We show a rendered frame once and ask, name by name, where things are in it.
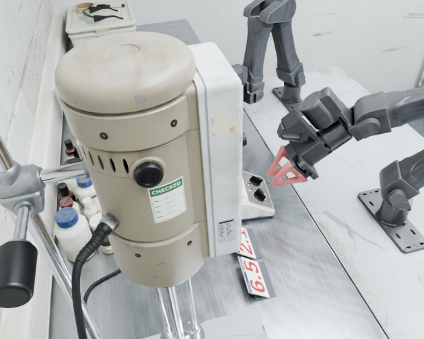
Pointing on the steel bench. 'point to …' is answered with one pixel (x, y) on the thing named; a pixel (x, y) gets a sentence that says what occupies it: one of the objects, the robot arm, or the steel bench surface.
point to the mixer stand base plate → (233, 327)
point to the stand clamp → (38, 185)
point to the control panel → (255, 191)
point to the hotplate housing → (251, 210)
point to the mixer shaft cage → (179, 329)
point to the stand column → (37, 227)
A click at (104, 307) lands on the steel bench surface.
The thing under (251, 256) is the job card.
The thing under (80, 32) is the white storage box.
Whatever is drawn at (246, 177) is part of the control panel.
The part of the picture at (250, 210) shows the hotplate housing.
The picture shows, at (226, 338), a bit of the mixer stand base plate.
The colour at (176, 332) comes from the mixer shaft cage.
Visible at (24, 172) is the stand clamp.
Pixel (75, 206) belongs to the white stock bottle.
